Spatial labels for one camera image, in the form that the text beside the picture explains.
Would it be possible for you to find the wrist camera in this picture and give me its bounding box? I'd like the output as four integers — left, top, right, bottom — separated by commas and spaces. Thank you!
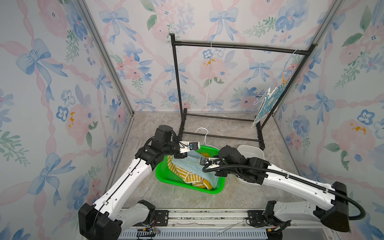
200, 157, 222, 167
179, 141, 201, 153

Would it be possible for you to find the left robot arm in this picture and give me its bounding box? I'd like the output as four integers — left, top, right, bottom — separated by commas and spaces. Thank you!
78, 125, 200, 240

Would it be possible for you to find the white plastic bin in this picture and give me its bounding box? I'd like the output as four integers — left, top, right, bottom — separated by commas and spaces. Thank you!
237, 145, 265, 186

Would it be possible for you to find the light green towel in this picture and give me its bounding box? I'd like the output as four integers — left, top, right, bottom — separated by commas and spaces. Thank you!
172, 149, 221, 190

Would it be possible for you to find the black corrugated cable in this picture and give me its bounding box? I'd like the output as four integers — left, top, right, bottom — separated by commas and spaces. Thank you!
201, 163, 367, 221

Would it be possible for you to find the orange clothespin upper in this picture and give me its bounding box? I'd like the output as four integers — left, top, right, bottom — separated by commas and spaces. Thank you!
282, 73, 290, 86

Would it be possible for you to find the teal patterned towel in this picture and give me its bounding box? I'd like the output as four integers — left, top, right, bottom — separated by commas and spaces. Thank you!
252, 78, 291, 127

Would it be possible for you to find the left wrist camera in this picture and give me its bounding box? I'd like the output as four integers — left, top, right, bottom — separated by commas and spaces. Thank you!
179, 141, 201, 153

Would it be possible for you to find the green plastic basket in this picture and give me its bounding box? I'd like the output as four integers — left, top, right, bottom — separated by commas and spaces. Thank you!
156, 146, 226, 195

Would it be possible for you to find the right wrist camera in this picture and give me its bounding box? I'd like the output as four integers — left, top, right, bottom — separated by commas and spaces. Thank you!
200, 157, 222, 167

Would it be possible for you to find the black clothes rack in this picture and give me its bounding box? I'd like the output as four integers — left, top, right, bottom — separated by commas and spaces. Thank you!
169, 33, 318, 150

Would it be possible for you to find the yellow striped towel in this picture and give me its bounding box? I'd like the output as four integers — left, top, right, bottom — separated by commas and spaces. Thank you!
166, 151, 215, 190

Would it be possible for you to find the white wire hanger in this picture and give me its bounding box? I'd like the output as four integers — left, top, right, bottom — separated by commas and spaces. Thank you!
205, 42, 213, 107

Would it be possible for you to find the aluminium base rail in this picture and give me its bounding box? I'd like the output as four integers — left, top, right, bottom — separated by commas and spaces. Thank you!
76, 206, 343, 240

